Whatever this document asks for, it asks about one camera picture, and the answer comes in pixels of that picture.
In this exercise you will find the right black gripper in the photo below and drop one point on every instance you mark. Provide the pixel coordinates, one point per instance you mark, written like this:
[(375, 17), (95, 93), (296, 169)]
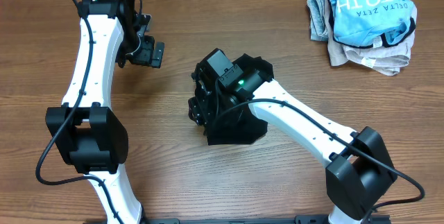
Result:
[(205, 104)]

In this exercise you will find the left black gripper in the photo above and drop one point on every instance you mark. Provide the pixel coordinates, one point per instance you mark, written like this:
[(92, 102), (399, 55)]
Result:
[(149, 55)]

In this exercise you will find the black t-shirt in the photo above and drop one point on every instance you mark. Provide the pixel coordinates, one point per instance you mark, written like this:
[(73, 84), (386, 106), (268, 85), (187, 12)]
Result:
[(234, 123)]

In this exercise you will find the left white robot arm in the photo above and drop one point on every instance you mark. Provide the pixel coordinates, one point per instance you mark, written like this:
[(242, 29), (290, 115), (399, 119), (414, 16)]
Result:
[(85, 130)]

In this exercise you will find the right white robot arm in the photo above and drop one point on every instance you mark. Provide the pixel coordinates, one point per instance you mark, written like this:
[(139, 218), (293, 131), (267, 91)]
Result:
[(358, 167)]

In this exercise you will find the grey folded garment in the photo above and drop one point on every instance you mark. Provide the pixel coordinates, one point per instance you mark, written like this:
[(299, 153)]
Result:
[(318, 31)]

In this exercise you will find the beige folded garment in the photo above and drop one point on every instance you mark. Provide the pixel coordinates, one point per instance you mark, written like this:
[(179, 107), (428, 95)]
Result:
[(387, 61)]

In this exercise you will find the light blue printed t-shirt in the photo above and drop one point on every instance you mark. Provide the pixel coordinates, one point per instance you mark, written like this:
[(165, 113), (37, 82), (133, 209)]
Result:
[(371, 23)]

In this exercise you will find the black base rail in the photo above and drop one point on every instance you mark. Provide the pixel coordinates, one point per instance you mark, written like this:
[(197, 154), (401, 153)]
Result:
[(239, 220)]

